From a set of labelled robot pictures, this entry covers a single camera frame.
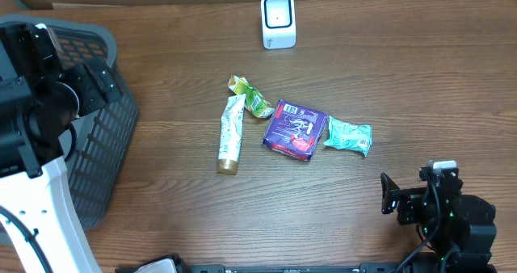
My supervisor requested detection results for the teal snack packet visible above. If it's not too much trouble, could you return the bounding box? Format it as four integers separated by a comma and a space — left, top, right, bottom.
324, 116, 372, 157

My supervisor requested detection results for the purple Carefree pad pack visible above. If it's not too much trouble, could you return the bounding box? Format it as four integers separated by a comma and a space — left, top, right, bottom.
263, 99, 329, 162

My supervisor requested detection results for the white and gold tube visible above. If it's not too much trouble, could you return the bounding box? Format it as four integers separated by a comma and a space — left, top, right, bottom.
217, 94, 246, 175

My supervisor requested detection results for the green and yellow juice carton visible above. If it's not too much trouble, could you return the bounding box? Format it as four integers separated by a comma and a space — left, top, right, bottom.
228, 75, 275, 119

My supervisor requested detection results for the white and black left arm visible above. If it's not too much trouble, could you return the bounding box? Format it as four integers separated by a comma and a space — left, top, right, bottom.
1, 22, 122, 272

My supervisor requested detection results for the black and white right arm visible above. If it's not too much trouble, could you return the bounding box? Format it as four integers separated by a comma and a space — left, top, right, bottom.
380, 161, 497, 272

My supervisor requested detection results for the white barcode scanner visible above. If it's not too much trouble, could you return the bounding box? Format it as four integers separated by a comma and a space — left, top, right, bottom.
260, 0, 296, 49

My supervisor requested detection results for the grey plastic mesh basket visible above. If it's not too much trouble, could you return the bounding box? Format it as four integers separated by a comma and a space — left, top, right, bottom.
1, 15, 138, 231

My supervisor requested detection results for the black rail at table edge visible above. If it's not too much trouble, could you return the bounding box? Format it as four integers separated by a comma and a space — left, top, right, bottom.
187, 262, 398, 273

